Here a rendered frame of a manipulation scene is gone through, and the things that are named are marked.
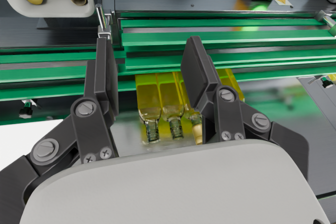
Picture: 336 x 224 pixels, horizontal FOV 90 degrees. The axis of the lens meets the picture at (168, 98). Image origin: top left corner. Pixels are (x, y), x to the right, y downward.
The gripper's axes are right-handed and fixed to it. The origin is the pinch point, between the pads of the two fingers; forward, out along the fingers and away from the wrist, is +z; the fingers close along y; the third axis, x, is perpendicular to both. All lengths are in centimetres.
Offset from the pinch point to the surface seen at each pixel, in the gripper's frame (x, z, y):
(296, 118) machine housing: -45, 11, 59
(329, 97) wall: -187, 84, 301
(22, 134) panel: -42, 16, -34
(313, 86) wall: -191, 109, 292
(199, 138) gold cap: -28.8, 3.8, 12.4
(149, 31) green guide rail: -16.7, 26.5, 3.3
